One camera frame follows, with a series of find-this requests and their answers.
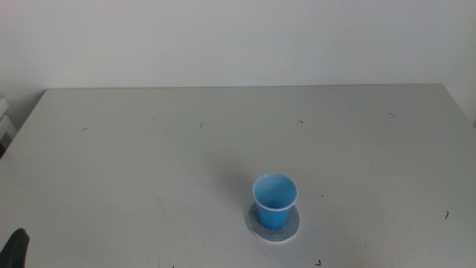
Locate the blue plastic cup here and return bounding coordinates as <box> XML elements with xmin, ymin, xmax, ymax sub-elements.
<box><xmin>251</xmin><ymin>173</ymin><xmax>299</xmax><ymax>230</ymax></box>

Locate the round grey felt cup mat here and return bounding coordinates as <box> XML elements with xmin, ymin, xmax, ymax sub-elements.
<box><xmin>244</xmin><ymin>200</ymin><xmax>300</xmax><ymax>243</ymax></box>

